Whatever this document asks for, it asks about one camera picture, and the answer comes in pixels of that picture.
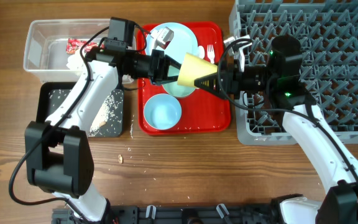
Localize mint green bowl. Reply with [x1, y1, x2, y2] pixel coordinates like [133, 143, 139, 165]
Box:
[162, 66, 196, 98]

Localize yellow plastic cup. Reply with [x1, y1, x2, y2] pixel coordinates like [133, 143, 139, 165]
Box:
[177, 53, 218, 87]

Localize light blue plate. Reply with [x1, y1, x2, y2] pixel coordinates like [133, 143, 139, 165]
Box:
[145, 22, 198, 63]

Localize white plastic spoon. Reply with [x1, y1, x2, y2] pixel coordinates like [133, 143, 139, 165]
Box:
[198, 45, 205, 59]

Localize light blue small bowl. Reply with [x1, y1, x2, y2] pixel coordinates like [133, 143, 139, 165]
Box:
[143, 93, 182, 130]

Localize rice and nut leftovers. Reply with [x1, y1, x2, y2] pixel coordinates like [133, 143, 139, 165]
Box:
[44, 89, 124, 138]

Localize red snack wrapper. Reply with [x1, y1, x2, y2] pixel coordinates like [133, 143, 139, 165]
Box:
[65, 39, 104, 54]

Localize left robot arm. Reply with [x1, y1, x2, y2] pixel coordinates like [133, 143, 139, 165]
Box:
[21, 47, 181, 223]

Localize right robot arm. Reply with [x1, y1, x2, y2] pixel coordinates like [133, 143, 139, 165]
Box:
[193, 35, 358, 223]

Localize grey dishwasher rack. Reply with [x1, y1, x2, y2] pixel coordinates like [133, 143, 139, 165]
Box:
[229, 0, 358, 144]

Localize pink plastic fork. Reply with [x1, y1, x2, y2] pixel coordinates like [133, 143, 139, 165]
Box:
[207, 44, 215, 64]

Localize red serving tray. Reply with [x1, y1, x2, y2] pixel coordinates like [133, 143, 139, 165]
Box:
[137, 22, 231, 136]

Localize fallen nut piece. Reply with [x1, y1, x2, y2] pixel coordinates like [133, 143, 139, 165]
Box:
[118, 154, 124, 164]

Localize black plastic tray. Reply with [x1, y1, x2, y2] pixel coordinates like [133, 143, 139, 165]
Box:
[36, 82, 124, 138]

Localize clear plastic bin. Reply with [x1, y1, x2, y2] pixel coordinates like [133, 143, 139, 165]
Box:
[23, 18, 137, 85]

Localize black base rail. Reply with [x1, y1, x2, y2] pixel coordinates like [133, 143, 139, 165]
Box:
[51, 203, 291, 224]

